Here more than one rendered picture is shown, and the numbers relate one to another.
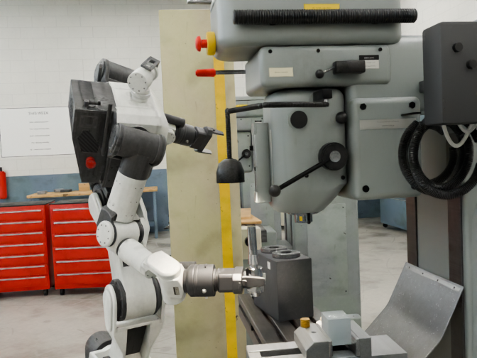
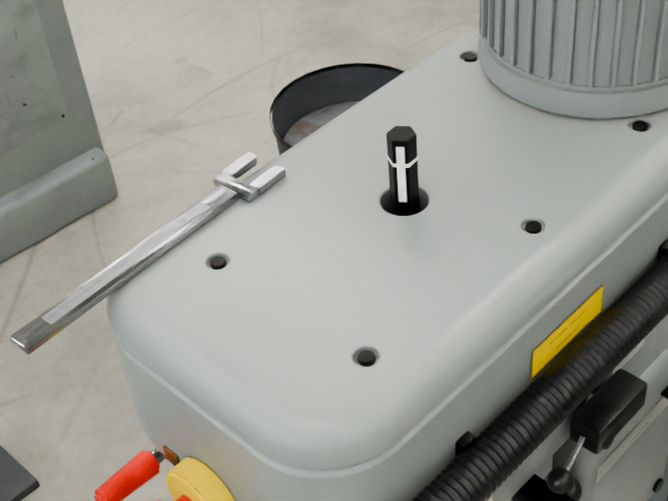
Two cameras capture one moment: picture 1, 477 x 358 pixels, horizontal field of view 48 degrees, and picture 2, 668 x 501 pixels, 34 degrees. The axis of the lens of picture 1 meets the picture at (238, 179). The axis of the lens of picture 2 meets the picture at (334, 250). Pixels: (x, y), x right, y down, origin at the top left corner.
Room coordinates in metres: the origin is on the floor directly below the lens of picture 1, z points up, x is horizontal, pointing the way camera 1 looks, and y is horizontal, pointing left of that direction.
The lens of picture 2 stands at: (0.95, 0.22, 2.41)
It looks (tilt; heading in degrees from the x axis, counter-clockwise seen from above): 42 degrees down; 327
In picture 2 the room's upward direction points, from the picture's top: 6 degrees counter-clockwise
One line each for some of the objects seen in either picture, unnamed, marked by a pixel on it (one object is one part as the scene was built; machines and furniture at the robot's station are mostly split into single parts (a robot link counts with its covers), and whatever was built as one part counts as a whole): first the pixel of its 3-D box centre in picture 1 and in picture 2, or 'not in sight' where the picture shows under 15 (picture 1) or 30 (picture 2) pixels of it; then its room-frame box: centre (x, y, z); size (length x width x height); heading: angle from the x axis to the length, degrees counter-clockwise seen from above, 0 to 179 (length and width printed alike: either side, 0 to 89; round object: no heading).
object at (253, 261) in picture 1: (252, 246); not in sight; (1.46, -0.03, 1.22); 0.03 x 0.03 x 0.11
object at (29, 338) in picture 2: (230, 2); (152, 247); (1.52, 0.00, 1.89); 0.24 x 0.04 x 0.01; 102
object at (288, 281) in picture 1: (280, 280); not in sight; (1.74, -0.12, 1.05); 0.22 x 0.12 x 0.20; 19
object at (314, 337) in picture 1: (312, 340); not in sight; (1.20, -0.15, 1.04); 0.12 x 0.06 x 0.04; 6
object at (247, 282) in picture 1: (253, 282); not in sight; (1.42, -0.03, 1.13); 0.06 x 0.02 x 0.03; 85
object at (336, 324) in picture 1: (336, 327); not in sight; (1.21, -0.21, 1.07); 0.06 x 0.05 x 0.06; 6
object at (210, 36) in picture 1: (210, 43); (202, 497); (1.41, 0.06, 1.76); 0.06 x 0.02 x 0.06; 9
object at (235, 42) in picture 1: (301, 23); (420, 266); (1.45, -0.19, 1.81); 0.47 x 0.26 x 0.16; 99
